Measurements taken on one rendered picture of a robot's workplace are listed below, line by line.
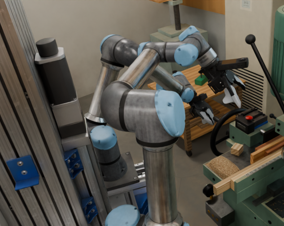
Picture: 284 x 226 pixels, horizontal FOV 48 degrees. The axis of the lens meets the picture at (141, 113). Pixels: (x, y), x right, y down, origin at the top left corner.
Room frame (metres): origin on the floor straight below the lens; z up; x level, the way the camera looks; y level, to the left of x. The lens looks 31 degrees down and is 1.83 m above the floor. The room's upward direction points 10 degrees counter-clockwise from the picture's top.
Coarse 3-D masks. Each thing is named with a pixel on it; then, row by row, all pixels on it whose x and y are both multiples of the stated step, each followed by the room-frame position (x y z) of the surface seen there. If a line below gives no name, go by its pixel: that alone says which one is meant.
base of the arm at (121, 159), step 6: (120, 156) 1.17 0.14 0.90; (114, 162) 1.14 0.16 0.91; (120, 162) 1.15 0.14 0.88; (102, 168) 1.14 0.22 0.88; (108, 168) 1.13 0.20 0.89; (114, 168) 1.13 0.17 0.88; (120, 168) 1.15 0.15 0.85; (126, 168) 1.16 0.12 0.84; (102, 174) 1.14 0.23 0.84; (108, 174) 1.12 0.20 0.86; (114, 174) 1.12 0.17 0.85; (120, 174) 1.12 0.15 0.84; (108, 180) 1.11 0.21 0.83; (114, 180) 1.11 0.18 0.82
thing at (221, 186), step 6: (270, 156) 0.95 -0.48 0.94; (258, 162) 0.93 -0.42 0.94; (246, 168) 0.91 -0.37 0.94; (234, 174) 0.89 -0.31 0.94; (222, 180) 0.87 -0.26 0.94; (228, 180) 0.87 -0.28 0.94; (216, 186) 0.85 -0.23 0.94; (222, 186) 0.85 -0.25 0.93; (228, 186) 0.86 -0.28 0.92; (216, 192) 0.84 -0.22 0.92; (222, 192) 0.85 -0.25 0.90
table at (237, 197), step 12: (228, 144) 1.18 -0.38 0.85; (228, 156) 1.04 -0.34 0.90; (240, 156) 1.03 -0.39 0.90; (204, 168) 1.02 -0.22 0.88; (240, 168) 0.96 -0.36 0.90; (216, 180) 0.94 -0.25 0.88; (264, 180) 0.89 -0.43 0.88; (228, 192) 0.88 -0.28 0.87; (240, 192) 0.84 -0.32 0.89; (252, 192) 0.86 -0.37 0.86
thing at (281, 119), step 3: (279, 117) 1.03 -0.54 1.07; (282, 117) 1.02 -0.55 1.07; (276, 120) 1.03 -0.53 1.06; (279, 120) 1.01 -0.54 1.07; (282, 120) 1.01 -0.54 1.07; (276, 123) 1.03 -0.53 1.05; (279, 123) 1.01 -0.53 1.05; (282, 123) 1.00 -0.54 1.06; (276, 126) 1.02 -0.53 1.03; (279, 126) 1.01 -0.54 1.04; (282, 126) 1.00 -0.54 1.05; (276, 129) 1.02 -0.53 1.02; (279, 129) 1.01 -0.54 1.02; (282, 129) 1.00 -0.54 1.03; (276, 132) 1.02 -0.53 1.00; (279, 132) 1.01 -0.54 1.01; (282, 132) 1.00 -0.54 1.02; (282, 135) 1.00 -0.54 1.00
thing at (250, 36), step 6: (246, 36) 1.03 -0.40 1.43; (252, 36) 1.02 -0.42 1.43; (246, 42) 1.03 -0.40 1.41; (252, 42) 1.01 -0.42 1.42; (258, 54) 0.99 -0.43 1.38; (258, 60) 0.98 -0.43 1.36; (264, 66) 0.96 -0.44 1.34; (264, 72) 0.96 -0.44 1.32; (270, 78) 0.94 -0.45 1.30; (270, 84) 0.93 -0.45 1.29; (276, 90) 0.91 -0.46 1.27; (276, 96) 0.90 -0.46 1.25; (282, 102) 0.89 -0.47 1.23; (282, 108) 0.88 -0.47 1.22
